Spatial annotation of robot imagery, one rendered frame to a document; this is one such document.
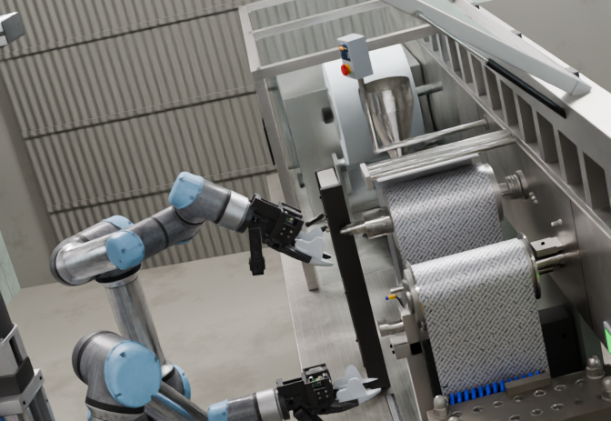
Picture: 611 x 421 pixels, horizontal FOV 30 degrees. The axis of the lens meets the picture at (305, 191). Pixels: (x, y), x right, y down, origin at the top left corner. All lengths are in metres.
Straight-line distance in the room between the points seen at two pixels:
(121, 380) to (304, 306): 1.26
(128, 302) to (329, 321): 0.70
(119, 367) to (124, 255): 0.25
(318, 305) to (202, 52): 2.94
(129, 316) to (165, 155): 3.57
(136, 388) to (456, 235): 0.83
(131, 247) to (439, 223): 0.71
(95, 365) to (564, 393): 0.95
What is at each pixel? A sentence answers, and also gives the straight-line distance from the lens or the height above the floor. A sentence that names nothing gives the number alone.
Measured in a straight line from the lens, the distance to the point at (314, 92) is 3.29.
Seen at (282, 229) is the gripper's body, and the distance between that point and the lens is 2.35.
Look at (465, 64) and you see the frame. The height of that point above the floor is 1.51.
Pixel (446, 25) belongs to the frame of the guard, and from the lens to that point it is 2.09.
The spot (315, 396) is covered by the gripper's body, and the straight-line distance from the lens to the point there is 2.42.
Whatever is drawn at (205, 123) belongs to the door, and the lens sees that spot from 6.20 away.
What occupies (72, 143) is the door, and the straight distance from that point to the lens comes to 6.44.
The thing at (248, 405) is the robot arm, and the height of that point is 1.14.
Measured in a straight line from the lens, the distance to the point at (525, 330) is 2.47.
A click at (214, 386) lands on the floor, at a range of 5.07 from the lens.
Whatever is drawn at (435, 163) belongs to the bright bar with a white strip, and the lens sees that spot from 2.62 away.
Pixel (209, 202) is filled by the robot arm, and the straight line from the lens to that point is 2.31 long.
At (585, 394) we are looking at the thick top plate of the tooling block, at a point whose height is 1.03.
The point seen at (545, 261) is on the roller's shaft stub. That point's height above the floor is 1.26.
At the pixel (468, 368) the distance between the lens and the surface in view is 2.48.
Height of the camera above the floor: 2.29
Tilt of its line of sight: 19 degrees down
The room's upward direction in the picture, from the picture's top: 14 degrees counter-clockwise
